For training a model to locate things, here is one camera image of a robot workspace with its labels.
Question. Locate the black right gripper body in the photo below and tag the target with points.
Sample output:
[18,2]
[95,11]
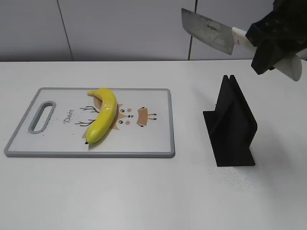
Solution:
[293,28]

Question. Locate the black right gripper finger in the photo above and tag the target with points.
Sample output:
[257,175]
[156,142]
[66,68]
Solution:
[280,54]
[268,30]

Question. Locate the yellow plastic banana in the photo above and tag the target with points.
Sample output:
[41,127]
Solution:
[106,115]

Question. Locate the cleaver knife with white handle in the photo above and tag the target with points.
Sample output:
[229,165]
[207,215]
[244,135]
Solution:
[223,38]

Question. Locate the black knife stand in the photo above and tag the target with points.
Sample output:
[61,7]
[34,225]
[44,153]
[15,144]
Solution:
[231,126]

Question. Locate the grey-rimmed deer cutting board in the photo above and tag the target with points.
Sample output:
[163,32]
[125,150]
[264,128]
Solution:
[55,123]

